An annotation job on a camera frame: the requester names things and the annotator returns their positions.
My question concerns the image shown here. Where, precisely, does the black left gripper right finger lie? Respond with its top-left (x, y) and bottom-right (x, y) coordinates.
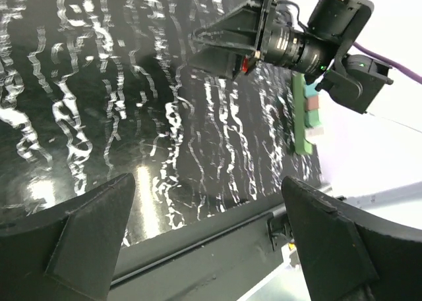
top-left (282, 177), bottom-right (421, 300)

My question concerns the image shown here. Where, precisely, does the green power strip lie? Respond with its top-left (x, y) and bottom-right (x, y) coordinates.
top-left (291, 73), bottom-right (324, 155)

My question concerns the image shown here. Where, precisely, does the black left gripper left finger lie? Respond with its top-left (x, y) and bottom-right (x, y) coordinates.
top-left (1, 173), bottom-right (135, 300)

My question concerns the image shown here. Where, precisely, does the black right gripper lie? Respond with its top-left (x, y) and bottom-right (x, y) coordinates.
top-left (188, 0), bottom-right (393, 114)

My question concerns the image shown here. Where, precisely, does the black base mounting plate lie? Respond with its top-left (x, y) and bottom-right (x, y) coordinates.
top-left (107, 194), bottom-right (286, 300)

